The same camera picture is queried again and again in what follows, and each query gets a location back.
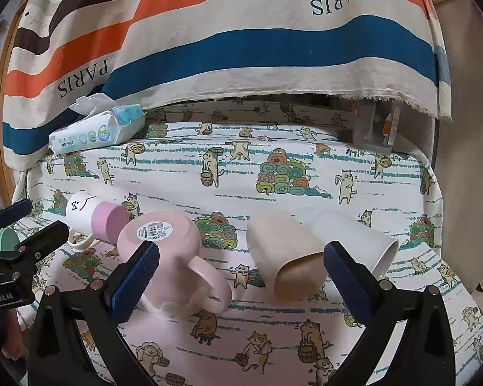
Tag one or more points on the white and pink mug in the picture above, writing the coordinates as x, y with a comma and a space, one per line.
88, 213

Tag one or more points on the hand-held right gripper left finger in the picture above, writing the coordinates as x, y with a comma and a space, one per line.
133, 285

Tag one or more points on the person's foot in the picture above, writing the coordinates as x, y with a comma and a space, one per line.
12, 339

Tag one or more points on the wooden hoop frame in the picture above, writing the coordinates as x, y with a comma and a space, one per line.
3, 88

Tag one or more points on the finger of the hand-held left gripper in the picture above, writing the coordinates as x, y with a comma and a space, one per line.
14, 212
44, 238

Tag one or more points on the mint green cup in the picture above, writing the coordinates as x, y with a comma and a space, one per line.
4, 240

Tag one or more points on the striped cloth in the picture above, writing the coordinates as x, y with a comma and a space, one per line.
241, 48

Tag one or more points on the brown board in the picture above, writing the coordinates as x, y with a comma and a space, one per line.
467, 128

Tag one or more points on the white cup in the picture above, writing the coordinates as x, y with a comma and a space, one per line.
358, 241

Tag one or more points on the clear plastic container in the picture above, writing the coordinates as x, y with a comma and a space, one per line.
372, 128

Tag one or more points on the cat print bed sheet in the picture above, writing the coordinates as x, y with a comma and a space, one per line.
241, 157

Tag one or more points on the baby wipes pack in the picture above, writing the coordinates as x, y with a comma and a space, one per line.
92, 128

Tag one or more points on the beige cup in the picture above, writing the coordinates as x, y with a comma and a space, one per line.
277, 245

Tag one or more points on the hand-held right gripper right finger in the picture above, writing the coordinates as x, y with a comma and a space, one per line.
346, 287

